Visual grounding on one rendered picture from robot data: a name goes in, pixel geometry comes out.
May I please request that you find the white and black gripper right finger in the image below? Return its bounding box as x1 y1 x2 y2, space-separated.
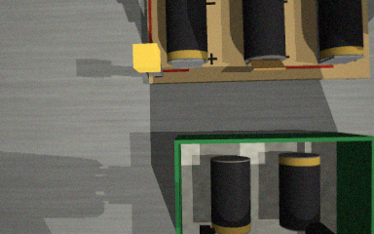
306 222 335 234

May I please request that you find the green open box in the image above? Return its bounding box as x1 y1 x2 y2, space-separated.
174 132 374 234

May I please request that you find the black battery with yellow band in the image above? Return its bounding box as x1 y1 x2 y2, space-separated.
166 0 208 65
210 156 251 234
318 0 364 61
279 152 320 232
243 0 286 63

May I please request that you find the tan flat circuit board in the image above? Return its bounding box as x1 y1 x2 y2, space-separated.
133 0 370 85

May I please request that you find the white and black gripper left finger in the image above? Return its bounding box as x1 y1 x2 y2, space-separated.
200 225 215 234

